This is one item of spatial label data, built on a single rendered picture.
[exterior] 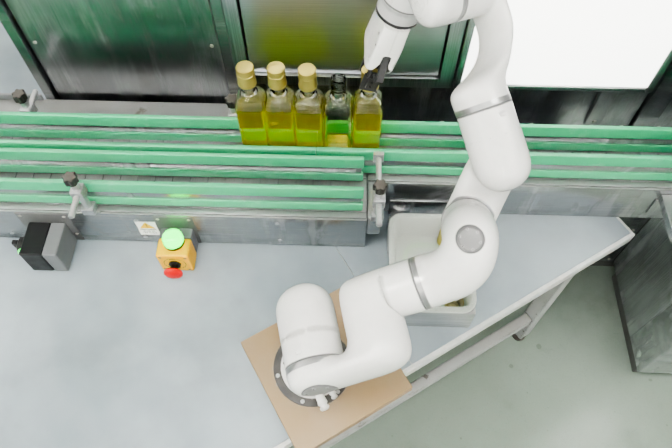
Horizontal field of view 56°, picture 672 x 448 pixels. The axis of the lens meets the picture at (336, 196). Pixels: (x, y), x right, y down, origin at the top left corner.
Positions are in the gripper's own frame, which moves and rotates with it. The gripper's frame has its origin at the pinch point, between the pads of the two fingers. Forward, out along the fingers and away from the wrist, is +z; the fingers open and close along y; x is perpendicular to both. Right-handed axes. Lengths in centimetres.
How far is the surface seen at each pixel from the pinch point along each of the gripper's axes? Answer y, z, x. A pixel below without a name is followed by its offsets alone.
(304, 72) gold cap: 1.0, 2.0, -11.9
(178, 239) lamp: 20, 39, -30
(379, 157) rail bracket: 5.4, 17.8, 7.6
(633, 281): -3, 69, 108
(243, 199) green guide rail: 13.3, 29.4, -18.2
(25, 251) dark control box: 22, 49, -61
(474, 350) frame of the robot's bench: 20, 83, 58
